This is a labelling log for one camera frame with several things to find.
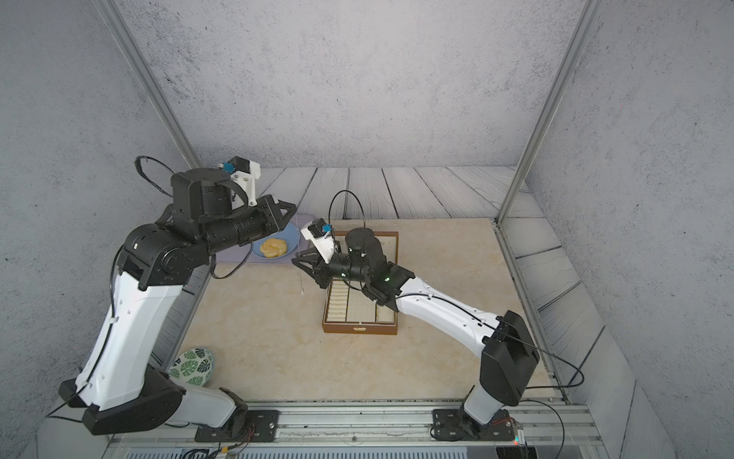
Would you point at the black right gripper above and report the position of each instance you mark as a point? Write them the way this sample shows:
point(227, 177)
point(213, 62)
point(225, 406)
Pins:
point(320, 273)

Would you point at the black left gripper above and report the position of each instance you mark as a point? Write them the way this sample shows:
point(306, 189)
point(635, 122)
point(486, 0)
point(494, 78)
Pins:
point(267, 207)

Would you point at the brown wooden jewelry box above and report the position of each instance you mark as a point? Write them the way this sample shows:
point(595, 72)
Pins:
point(348, 311)

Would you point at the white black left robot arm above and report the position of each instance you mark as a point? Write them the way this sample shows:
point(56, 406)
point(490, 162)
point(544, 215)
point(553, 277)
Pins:
point(119, 391)

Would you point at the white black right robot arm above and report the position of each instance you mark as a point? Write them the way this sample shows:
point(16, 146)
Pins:
point(502, 343)

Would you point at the blue plate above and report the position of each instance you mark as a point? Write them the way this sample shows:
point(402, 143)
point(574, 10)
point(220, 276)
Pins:
point(291, 234)

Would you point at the yellow bread pastry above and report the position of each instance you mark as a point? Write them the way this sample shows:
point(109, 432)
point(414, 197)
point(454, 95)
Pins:
point(274, 248)

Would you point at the lavender rectangular tray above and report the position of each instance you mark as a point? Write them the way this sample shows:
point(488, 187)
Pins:
point(236, 254)

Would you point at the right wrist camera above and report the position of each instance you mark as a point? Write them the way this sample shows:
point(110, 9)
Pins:
point(320, 234)

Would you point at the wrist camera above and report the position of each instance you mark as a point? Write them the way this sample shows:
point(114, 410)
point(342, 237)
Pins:
point(320, 234)
point(245, 174)

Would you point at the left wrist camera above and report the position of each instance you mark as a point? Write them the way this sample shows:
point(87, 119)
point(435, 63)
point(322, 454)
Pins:
point(245, 174)

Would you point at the aluminium mounting rail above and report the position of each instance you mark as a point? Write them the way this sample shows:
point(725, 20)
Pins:
point(538, 429)

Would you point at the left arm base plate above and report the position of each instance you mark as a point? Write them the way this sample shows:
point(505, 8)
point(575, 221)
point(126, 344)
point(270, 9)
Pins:
point(250, 426)

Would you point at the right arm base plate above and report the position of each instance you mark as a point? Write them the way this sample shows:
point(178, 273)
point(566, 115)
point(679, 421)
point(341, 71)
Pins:
point(452, 425)

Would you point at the left metal frame post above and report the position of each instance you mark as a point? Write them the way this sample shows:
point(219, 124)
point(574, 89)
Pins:
point(113, 19)

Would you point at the metal frame post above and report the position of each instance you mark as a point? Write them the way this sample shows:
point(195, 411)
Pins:
point(113, 19)
point(563, 76)

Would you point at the right metal frame post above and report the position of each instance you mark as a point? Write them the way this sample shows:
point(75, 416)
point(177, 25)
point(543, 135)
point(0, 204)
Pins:
point(563, 76)

